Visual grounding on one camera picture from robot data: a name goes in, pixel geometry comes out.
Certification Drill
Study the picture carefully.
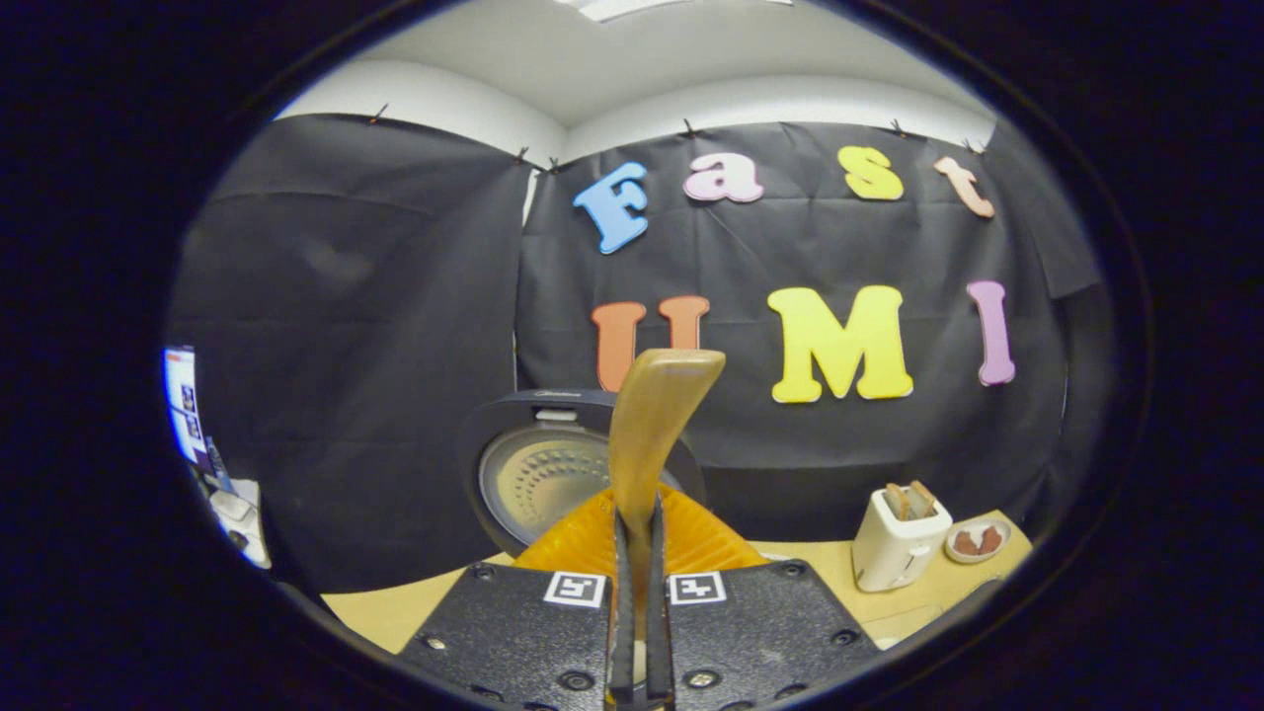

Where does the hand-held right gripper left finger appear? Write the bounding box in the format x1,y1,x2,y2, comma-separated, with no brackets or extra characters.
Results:
398,486,638,711

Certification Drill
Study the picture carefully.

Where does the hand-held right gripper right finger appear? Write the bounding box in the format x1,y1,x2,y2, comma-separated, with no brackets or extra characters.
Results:
647,484,882,711

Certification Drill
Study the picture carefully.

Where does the dark gray rice cooker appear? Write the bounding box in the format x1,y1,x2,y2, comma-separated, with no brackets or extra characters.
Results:
458,388,708,560

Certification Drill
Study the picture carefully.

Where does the wooden spoon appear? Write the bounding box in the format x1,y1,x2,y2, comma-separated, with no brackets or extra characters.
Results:
607,348,728,687

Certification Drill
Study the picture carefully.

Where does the white toaster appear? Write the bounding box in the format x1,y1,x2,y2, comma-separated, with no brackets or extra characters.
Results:
851,483,955,594

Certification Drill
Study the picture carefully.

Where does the white round plate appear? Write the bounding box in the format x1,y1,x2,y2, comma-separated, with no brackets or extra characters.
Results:
944,517,1012,566

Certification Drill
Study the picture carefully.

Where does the white side desk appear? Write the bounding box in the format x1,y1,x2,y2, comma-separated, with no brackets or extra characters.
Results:
201,478,274,572

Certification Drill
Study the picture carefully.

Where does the black backdrop cloth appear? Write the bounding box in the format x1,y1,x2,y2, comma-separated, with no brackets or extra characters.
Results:
166,114,1117,593

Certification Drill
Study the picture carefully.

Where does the computer monitor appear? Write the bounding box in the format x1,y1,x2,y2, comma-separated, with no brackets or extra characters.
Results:
162,345,214,468

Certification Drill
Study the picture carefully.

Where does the ceiling light panel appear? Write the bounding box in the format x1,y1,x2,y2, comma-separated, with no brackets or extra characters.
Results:
553,0,791,23

